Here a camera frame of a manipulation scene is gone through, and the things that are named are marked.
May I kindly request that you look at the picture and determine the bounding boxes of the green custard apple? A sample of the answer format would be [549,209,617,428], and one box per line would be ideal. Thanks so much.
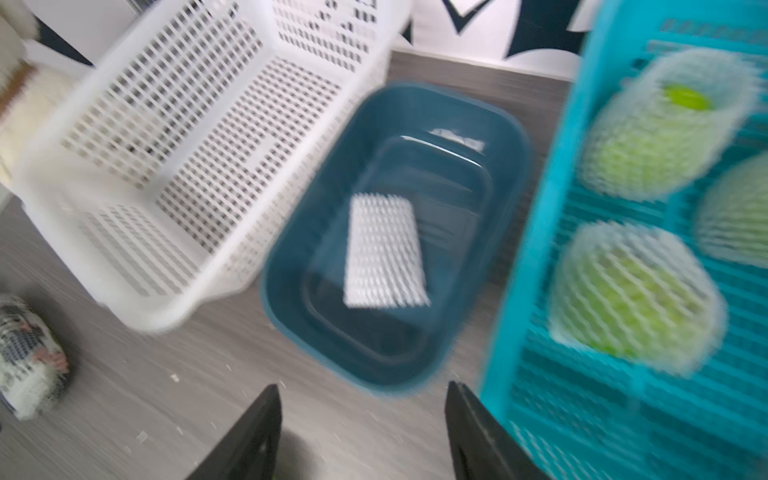
[562,253,711,361]
[663,84,713,111]

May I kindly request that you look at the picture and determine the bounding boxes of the white perforated plastic basket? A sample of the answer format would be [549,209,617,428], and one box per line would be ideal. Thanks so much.
[12,1,412,332]

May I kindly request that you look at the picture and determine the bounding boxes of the teal perforated plastic basket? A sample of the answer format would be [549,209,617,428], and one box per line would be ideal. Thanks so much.
[481,1,767,479]

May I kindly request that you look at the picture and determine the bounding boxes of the white plush dog toy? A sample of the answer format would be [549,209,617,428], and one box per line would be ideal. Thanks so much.
[1,1,77,192]

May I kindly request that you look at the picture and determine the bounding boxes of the patterned small pouch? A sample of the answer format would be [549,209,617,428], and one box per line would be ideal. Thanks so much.
[1,294,70,421]

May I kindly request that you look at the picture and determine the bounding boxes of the dark blue plastic tub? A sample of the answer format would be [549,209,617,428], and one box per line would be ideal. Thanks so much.
[260,82,534,394]

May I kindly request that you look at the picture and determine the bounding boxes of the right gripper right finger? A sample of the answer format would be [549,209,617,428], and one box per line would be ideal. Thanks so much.
[444,381,549,480]

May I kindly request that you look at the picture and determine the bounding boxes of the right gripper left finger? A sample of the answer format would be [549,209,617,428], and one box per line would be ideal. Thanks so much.
[187,384,282,480]

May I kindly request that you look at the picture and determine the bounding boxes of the white foam net sleeve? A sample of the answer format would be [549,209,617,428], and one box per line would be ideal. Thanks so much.
[580,48,759,201]

